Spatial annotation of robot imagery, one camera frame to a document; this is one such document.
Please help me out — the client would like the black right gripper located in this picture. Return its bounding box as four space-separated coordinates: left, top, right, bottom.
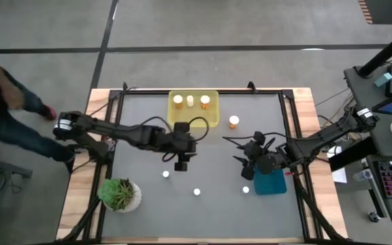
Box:
232 130 269 168

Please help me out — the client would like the dark grey side desk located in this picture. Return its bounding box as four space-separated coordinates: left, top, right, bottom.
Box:
344 64 392 243

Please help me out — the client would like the white paper sheet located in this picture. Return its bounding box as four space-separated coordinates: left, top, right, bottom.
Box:
327 146 348 184

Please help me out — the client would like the right wrist camera black cable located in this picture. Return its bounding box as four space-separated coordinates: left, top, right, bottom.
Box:
222 131 289 150

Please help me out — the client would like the small teal box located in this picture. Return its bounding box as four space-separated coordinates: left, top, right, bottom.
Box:
374 72 392 88

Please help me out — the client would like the blue plastic bin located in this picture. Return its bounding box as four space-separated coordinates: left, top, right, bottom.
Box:
252 167 288 196

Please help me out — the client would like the grey table mat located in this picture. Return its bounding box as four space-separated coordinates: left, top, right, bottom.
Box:
102 93 305 239

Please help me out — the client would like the green succulent plant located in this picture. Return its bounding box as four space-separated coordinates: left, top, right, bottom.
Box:
97 178 136 211

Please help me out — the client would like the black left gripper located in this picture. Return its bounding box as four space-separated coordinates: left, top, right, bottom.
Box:
157 122 199 163

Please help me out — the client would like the small potted green plant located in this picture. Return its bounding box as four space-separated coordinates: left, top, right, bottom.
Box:
102 180 143 214

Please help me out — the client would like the black aluminium rig frame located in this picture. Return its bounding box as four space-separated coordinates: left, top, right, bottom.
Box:
55 80 348 245

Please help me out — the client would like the striped edge floor mat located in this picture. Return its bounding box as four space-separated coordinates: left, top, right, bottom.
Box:
358 0 392 25

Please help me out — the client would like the clear plastic cup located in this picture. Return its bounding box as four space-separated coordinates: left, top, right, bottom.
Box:
352 169 374 182

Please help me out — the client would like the black diagonal pole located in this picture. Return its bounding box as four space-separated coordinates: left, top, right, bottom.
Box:
358 25 392 78

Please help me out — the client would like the thin black cable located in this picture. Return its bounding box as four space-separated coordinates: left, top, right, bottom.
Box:
88 85 139 113

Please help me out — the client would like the yellow translucent plastic bin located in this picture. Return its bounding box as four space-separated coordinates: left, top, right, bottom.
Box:
167 89 221 129

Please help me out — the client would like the black desk support bar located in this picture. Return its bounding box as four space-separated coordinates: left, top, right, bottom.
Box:
328 137 379 173

